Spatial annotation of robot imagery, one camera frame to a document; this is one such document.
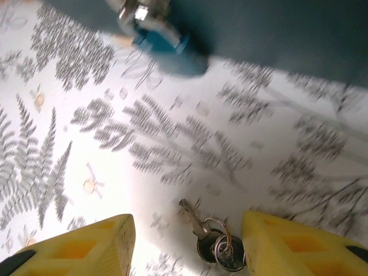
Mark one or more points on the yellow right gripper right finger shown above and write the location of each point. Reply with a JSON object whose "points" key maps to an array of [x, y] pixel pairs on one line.
{"points": [[276, 247]]}

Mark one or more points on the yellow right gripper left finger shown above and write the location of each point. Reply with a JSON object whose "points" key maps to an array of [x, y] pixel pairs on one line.
{"points": [[86, 247]]}

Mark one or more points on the silver key with black head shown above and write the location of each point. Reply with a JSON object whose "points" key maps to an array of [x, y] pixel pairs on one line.
{"points": [[193, 220], [234, 260]]}

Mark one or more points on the teal cabinet door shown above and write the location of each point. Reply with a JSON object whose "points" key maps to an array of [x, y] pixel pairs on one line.
{"points": [[273, 34]]}

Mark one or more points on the silver metal hasp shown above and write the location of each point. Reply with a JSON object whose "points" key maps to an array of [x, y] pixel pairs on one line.
{"points": [[135, 8]]}

